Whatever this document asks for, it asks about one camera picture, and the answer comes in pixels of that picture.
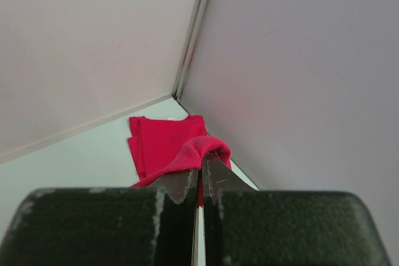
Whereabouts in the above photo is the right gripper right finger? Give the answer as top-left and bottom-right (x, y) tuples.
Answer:
(201, 152), (391, 265)

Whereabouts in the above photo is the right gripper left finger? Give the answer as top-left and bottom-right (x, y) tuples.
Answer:
(1, 169), (198, 265)

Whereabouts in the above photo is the magenta t shirt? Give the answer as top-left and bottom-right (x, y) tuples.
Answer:
(129, 135), (231, 188)
(128, 115), (231, 187)

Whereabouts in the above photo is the folded magenta t shirt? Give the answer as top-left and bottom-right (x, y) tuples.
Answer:
(128, 115), (231, 187)

